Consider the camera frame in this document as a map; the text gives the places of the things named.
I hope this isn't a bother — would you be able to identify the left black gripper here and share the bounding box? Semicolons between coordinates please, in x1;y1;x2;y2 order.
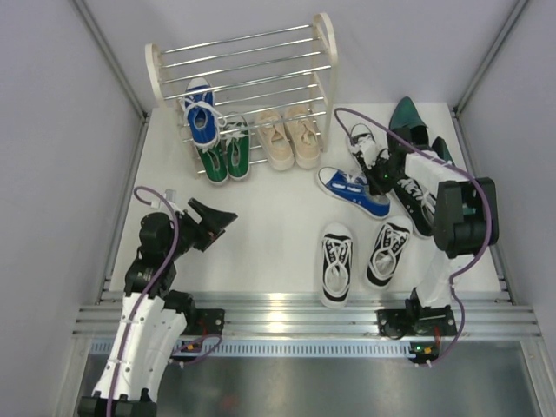
164;198;236;261

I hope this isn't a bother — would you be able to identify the blue sneaker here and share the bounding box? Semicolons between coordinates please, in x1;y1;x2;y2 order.
178;77;226;151
316;167;390;219

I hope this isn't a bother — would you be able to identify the green sneaker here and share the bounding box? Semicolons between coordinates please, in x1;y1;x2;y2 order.
197;142;228;186
223;112;251;181

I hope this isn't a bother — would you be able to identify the beige lace sneaker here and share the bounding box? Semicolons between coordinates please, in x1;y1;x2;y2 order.
255;110;295;171
284;105;321;169

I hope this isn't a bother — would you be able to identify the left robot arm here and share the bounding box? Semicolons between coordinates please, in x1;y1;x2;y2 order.
77;186;237;416

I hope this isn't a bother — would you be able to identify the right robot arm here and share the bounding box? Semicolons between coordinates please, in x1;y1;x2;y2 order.
348;124;499;340

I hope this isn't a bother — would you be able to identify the teal heel shoe upper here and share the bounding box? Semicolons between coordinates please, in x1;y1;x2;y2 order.
388;96;429;146

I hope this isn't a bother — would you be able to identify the teal heel shoe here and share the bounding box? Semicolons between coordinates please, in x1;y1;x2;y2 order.
431;136;453;163
388;96;429;146

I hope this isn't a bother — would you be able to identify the teal heel shoe lower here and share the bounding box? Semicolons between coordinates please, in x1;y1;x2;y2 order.
431;136;453;163

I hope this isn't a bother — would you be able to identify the white metal shoe rack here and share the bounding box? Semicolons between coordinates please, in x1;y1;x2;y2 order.
144;13;339;177

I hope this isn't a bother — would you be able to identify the black sneaker upper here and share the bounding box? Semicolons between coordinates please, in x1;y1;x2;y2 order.
347;123;383;174

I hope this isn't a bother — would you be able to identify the black sneaker lower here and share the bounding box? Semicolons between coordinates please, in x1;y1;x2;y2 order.
393;175;433;238

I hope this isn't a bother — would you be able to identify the black white sneaker right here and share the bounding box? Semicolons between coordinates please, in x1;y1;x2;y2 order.
364;215;413;289

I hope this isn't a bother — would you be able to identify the black white sneaker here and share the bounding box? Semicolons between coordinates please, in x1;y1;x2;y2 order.
319;222;354;308
364;215;413;289

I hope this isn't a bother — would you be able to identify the black white sneaker left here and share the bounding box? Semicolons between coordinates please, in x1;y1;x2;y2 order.
319;222;354;308

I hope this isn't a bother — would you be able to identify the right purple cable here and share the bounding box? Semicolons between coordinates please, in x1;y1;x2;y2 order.
333;107;492;366

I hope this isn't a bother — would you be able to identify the purple cable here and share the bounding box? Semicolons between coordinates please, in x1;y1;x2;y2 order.
333;107;492;366
103;186;222;417

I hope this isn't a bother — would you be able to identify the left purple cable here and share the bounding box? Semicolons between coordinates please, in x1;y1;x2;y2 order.
103;186;222;417

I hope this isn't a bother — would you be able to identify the aluminium mounting rail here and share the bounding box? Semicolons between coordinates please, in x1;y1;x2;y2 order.
72;291;539;341

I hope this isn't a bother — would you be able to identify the perforated cable tray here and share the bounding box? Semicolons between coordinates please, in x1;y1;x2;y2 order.
89;338;418;358

